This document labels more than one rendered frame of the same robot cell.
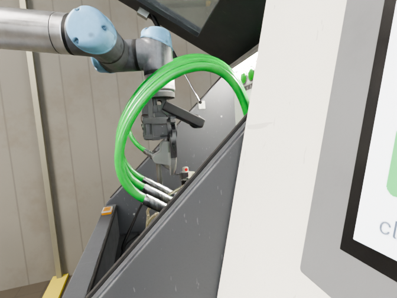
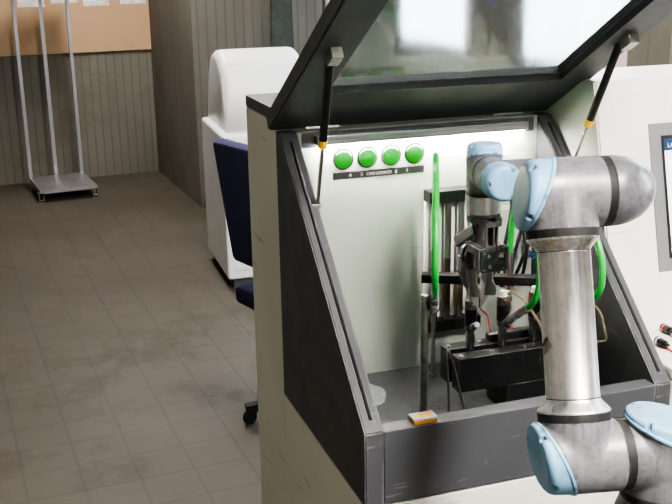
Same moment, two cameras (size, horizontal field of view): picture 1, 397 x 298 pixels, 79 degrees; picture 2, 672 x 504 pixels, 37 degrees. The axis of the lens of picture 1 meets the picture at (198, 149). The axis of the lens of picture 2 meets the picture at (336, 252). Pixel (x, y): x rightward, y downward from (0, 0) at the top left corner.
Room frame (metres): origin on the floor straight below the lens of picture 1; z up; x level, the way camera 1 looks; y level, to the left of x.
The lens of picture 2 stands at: (1.12, 2.13, 1.84)
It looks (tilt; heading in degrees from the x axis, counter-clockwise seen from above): 16 degrees down; 265
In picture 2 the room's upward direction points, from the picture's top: 1 degrees counter-clockwise
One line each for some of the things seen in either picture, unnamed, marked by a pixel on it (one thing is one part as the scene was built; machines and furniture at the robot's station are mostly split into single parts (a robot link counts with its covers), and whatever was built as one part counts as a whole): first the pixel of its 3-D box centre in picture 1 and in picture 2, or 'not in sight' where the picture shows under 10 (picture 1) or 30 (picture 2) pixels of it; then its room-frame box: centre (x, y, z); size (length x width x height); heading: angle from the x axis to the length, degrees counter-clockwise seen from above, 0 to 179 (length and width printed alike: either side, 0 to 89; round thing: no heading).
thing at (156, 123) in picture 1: (159, 117); (484, 242); (0.62, 0.09, 1.24); 0.09 x 0.08 x 0.12; 103
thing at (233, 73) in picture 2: not in sight; (260, 162); (1.02, -3.77, 0.66); 0.76 x 0.61 x 1.32; 105
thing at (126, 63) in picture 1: (114, 54); (505, 178); (0.60, 0.18, 1.40); 0.11 x 0.11 x 0.08; 1
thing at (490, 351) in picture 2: not in sight; (516, 371); (0.51, 0.01, 0.91); 0.34 x 0.10 x 0.15; 13
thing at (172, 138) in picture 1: (171, 140); not in sight; (0.60, 0.07, 1.18); 0.05 x 0.02 x 0.09; 13
